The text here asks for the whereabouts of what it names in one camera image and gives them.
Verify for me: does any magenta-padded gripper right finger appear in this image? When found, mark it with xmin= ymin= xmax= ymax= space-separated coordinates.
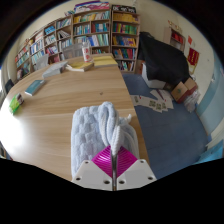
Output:
xmin=113 ymin=145 xmax=158 ymax=192

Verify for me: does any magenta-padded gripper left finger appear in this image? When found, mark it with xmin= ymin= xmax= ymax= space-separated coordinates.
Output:
xmin=71 ymin=145 xmax=115 ymax=192

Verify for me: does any light grey waffle towel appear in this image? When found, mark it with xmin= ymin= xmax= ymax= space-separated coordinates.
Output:
xmin=70 ymin=101 xmax=141 ymax=178

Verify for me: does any papers scattered on floor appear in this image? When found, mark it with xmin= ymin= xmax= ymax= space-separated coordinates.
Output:
xmin=129 ymin=88 xmax=175 ymax=114

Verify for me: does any light blue flat panel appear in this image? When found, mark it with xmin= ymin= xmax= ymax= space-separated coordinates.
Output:
xmin=196 ymin=139 xmax=224 ymax=165

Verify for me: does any white box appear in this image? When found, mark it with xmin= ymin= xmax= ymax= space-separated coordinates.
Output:
xmin=141 ymin=63 xmax=167 ymax=90

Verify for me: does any brown cardboard box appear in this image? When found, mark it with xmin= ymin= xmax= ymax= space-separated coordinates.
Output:
xmin=170 ymin=77 xmax=199 ymax=104

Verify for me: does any teal book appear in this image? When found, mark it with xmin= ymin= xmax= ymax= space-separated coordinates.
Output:
xmin=24 ymin=79 xmax=46 ymax=97

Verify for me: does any small dark-lidded jar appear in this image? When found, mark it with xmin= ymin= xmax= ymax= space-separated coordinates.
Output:
xmin=15 ymin=93 xmax=25 ymax=106

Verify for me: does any green packet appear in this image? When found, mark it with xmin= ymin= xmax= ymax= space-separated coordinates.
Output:
xmin=8 ymin=94 xmax=22 ymax=116

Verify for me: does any yellow flat book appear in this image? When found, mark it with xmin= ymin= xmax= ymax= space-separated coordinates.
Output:
xmin=91 ymin=54 xmax=119 ymax=69

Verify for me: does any black cloth cover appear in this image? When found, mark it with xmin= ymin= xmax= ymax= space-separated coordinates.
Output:
xmin=136 ymin=31 xmax=191 ymax=89

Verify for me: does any white bottle with red label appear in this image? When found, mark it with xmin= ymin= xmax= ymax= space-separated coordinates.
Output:
xmin=81 ymin=41 xmax=94 ymax=64

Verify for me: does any grey chair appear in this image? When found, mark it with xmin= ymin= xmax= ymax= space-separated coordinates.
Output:
xmin=61 ymin=42 xmax=84 ymax=61
xmin=33 ymin=53 xmax=50 ymax=71

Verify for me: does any wooden bookshelf unit with books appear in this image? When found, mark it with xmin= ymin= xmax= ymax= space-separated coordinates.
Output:
xmin=13 ymin=1 xmax=141 ymax=81

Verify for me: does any red wall poster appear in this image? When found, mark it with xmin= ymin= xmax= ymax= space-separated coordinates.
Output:
xmin=186 ymin=47 xmax=201 ymax=67

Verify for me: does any small wall shelf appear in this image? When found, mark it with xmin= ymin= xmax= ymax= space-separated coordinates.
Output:
xmin=168 ymin=27 xmax=186 ymax=52

